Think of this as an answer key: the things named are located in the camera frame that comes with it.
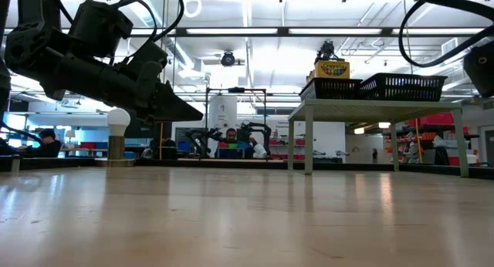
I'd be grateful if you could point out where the black background station frame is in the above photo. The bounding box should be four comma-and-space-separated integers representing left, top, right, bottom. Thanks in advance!
204, 87, 268, 160

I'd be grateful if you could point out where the yellow hanging cord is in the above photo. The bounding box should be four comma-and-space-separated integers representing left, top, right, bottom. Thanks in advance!
402, 0, 424, 164

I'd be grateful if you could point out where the white hanging cable loop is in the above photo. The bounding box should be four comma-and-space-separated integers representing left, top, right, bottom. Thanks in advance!
183, 0, 202, 19

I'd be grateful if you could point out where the black overhead camera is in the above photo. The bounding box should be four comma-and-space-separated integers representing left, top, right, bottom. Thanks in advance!
220, 50, 236, 67

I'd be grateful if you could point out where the lamp with white globe bulb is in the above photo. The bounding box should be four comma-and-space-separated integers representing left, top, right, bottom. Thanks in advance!
94, 107, 137, 167

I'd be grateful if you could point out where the red storage bins rack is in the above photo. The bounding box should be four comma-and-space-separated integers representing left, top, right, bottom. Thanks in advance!
381, 112, 482, 166

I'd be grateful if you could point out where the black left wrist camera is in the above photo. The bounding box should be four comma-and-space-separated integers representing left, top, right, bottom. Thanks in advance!
123, 41, 169, 83

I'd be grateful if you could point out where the overhead bar with light strips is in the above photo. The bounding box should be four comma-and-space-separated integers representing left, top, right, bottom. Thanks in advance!
3, 26, 494, 37

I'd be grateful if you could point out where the black ceiling-hung device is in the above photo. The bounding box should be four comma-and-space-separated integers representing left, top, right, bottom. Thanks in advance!
314, 41, 340, 63

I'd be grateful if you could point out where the white partition board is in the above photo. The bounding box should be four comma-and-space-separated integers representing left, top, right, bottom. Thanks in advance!
293, 121, 347, 163

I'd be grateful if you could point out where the pale green metal riser shelf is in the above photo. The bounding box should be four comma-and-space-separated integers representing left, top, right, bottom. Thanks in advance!
287, 98, 470, 178

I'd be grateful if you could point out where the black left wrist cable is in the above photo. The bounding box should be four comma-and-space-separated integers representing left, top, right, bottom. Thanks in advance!
111, 0, 185, 63

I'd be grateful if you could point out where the white pillar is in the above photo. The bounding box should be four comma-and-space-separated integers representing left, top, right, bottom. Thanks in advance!
208, 95, 239, 159

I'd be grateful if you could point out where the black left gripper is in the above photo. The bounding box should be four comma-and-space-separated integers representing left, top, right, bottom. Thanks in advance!
63, 52, 205, 123

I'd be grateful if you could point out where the Crayola box with blue print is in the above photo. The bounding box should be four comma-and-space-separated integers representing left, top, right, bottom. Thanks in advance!
308, 59, 351, 81

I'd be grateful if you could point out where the black plastic mesh basket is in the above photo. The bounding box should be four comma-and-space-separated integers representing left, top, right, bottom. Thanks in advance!
360, 73, 448, 102
299, 77, 367, 102

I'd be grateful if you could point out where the black monitor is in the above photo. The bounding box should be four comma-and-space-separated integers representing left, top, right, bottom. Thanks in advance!
123, 118, 174, 140

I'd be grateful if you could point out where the white ceiling air vent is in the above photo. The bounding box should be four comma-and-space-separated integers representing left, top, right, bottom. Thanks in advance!
442, 38, 459, 59

